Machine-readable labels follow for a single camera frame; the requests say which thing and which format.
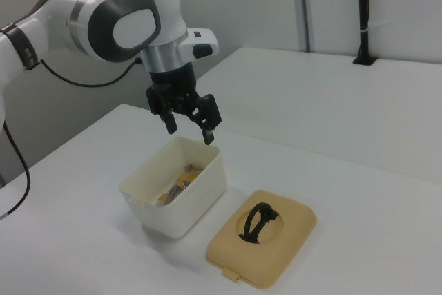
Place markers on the grey partition panels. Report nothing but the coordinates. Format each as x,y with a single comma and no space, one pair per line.
262,8

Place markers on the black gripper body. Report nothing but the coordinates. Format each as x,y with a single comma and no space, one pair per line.
172,82

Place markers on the white plastic tool case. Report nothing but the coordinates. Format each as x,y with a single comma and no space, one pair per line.
172,219

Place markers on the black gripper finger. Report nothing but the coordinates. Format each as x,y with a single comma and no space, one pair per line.
162,108
209,115

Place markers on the yellow tools in case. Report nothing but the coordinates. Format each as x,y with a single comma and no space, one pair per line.
186,179

